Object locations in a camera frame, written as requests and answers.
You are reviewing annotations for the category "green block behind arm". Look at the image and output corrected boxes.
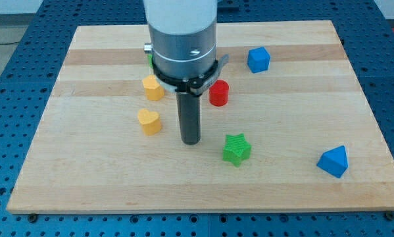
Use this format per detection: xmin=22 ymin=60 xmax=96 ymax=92
xmin=147 ymin=54 xmax=153 ymax=68

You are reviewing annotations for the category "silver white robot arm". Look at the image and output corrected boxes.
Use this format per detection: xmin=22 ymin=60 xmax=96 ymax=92
xmin=143 ymin=0 xmax=218 ymax=79

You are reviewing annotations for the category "green star block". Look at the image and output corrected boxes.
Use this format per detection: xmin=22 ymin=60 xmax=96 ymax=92
xmin=222 ymin=133 xmax=252 ymax=167

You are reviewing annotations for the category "blue triangle block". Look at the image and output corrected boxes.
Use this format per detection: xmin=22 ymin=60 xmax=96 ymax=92
xmin=316 ymin=145 xmax=349 ymax=178

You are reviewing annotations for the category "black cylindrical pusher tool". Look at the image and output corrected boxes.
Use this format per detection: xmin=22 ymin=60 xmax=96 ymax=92
xmin=176 ymin=93 xmax=201 ymax=145

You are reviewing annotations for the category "red cylinder block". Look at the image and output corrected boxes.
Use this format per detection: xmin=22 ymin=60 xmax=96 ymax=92
xmin=209 ymin=80 xmax=230 ymax=107

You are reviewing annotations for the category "yellow heart block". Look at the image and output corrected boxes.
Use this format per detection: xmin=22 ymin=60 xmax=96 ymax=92
xmin=137 ymin=109 xmax=162 ymax=136

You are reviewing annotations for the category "yellow pentagon block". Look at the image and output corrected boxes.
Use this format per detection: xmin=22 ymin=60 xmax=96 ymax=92
xmin=142 ymin=74 xmax=164 ymax=101

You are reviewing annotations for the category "blue cube block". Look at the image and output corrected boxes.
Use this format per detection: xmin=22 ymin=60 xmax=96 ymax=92
xmin=247 ymin=47 xmax=271 ymax=73

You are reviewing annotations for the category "wooden board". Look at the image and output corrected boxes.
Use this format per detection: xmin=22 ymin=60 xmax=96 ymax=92
xmin=7 ymin=20 xmax=394 ymax=214

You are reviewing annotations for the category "black tool clamp ring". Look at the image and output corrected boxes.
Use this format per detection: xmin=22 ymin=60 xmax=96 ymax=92
xmin=143 ymin=43 xmax=230 ymax=97

